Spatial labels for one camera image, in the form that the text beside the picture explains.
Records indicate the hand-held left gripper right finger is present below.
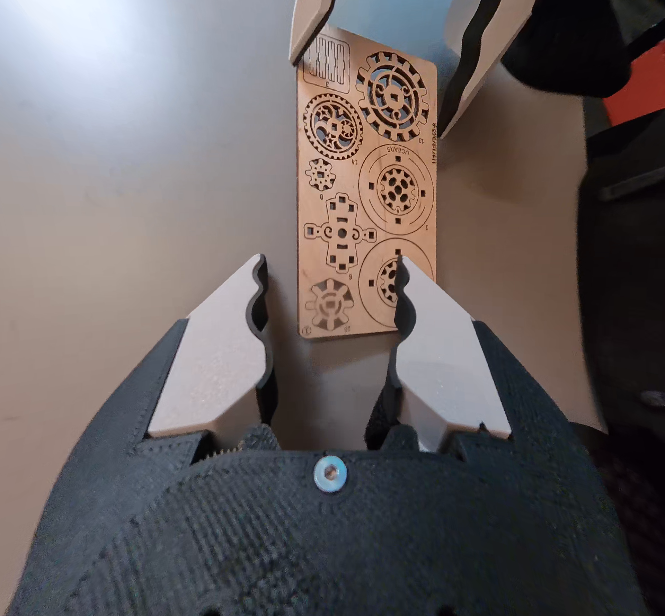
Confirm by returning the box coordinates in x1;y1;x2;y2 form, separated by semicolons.
386;254;513;454

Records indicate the wooden gear parts sheet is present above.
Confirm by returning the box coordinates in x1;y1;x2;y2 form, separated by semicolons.
295;23;438;341

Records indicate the red chair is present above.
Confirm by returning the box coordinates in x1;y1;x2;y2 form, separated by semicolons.
602;38;665;127

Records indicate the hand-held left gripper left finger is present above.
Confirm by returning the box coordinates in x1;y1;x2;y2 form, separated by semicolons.
147;253;277;440

